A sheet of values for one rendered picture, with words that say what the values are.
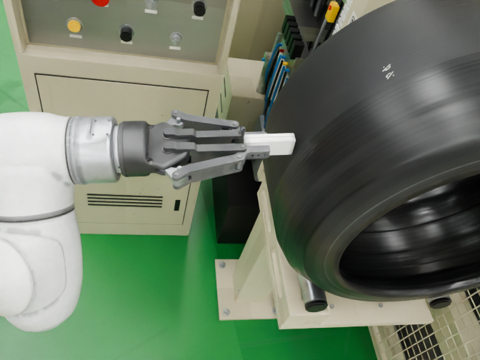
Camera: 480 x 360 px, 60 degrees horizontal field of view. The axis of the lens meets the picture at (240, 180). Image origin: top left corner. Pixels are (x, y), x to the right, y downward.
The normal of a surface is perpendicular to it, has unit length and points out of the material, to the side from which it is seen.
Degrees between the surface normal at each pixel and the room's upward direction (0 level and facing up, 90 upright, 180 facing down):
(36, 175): 60
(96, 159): 56
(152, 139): 8
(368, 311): 0
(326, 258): 93
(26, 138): 24
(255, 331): 0
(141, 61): 0
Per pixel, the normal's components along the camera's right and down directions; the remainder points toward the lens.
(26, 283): 0.36, 0.15
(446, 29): -0.26, -0.57
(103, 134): 0.07, -0.61
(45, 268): 0.89, 0.01
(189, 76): 0.11, 0.79
